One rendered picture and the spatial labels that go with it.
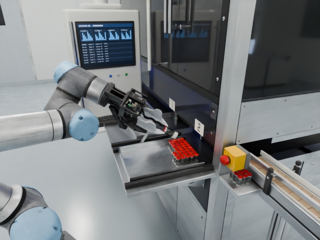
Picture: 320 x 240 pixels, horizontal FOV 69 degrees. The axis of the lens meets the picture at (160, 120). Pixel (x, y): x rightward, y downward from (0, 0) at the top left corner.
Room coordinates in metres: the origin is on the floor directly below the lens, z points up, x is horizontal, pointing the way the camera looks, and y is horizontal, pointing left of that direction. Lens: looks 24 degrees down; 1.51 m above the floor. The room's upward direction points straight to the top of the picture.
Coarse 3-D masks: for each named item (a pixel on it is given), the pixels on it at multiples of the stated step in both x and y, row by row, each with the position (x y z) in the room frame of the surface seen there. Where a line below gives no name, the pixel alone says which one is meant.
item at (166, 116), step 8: (168, 112) 1.46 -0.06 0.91; (152, 120) 1.40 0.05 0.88; (168, 120) 1.40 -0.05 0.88; (176, 120) 1.40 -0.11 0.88; (160, 128) 1.28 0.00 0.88; (168, 128) 1.28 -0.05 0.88; (176, 128) 1.28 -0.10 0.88; (184, 128) 1.22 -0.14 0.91; (192, 128) 1.23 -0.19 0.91; (136, 136) 1.12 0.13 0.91
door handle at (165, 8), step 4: (164, 0) 1.30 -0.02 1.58; (164, 4) 1.30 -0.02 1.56; (164, 8) 1.30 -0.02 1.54; (164, 12) 1.30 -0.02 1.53; (164, 16) 1.30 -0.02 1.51; (164, 20) 1.30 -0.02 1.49; (164, 24) 1.30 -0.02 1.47; (176, 24) 1.32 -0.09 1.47; (164, 28) 1.30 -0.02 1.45; (176, 28) 1.32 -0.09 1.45; (164, 32) 1.30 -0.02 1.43
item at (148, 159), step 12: (132, 144) 1.03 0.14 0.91; (144, 144) 1.05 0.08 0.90; (156, 144) 1.07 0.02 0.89; (120, 156) 0.95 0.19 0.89; (132, 156) 0.97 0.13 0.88; (144, 156) 0.97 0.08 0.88; (156, 156) 0.97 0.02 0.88; (168, 156) 0.97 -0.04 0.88; (132, 168) 0.87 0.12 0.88; (144, 168) 0.87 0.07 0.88; (156, 168) 0.87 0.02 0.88; (168, 168) 0.87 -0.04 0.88; (180, 168) 0.84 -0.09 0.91; (132, 180) 0.77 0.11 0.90
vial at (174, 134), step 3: (165, 129) 0.64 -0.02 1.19; (168, 129) 0.65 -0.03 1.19; (165, 132) 0.65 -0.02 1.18; (168, 132) 0.64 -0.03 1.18; (171, 132) 0.64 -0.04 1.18; (174, 132) 0.64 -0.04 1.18; (177, 132) 0.65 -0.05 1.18; (168, 135) 0.64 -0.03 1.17; (171, 135) 0.64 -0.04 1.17; (174, 135) 0.64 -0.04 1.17; (177, 135) 0.64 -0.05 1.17; (174, 138) 0.64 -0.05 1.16
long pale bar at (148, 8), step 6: (150, 6) 1.54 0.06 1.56; (150, 12) 1.54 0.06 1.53; (150, 18) 1.54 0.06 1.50; (150, 24) 1.54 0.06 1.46; (150, 30) 1.54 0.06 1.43; (150, 36) 1.54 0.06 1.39; (150, 42) 1.54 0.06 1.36; (150, 48) 1.54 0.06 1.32; (150, 54) 1.54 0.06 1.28; (150, 60) 1.54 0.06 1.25; (150, 66) 1.53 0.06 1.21
